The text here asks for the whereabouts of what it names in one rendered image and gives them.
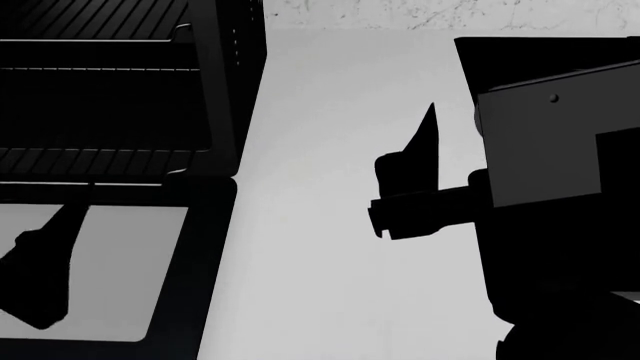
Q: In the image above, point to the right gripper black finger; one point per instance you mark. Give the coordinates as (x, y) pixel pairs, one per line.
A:
(422, 161)

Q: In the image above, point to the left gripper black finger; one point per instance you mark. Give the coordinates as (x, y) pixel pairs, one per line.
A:
(65, 221)

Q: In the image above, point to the black toaster oven body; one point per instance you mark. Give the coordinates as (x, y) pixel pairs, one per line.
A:
(220, 93)

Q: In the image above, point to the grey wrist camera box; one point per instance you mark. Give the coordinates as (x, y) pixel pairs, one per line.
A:
(540, 150)

